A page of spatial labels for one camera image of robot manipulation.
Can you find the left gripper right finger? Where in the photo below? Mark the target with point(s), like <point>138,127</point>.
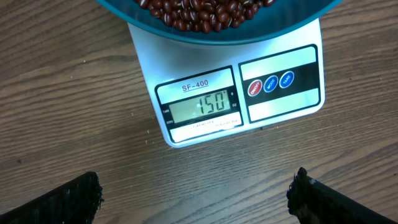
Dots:
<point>312,202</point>

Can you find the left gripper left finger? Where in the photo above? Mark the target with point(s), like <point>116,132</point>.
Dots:
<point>76,202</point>

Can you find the white digital kitchen scale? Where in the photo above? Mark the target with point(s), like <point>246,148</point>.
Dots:
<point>203,92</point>

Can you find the blue metal bowl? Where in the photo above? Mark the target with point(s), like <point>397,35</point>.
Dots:
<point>278,19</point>

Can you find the red beans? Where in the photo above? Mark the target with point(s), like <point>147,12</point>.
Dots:
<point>203,15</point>

